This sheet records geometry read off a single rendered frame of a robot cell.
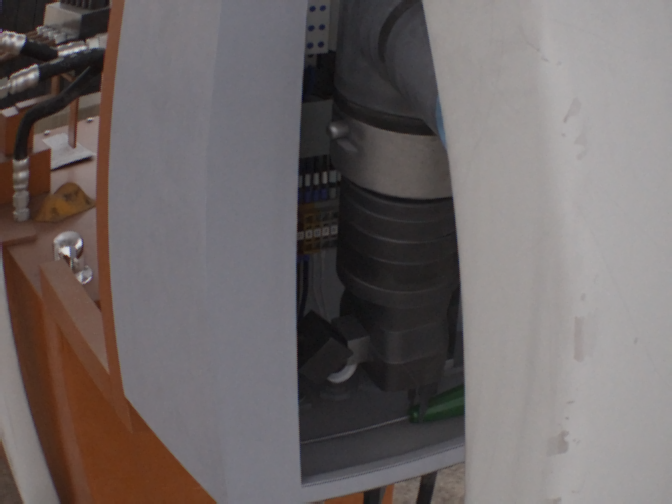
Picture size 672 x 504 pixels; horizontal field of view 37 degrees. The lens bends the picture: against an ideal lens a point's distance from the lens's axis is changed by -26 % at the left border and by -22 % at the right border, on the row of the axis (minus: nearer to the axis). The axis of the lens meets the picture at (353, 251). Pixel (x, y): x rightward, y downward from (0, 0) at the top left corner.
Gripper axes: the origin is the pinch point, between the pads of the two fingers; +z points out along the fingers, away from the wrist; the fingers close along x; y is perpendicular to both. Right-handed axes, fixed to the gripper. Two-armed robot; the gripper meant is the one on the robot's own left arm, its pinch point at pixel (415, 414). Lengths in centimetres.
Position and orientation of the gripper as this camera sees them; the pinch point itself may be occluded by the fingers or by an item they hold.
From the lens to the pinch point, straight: 86.4
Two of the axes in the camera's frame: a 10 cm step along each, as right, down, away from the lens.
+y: -9.1, 2.0, -3.7
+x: 4.2, 5.3, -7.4
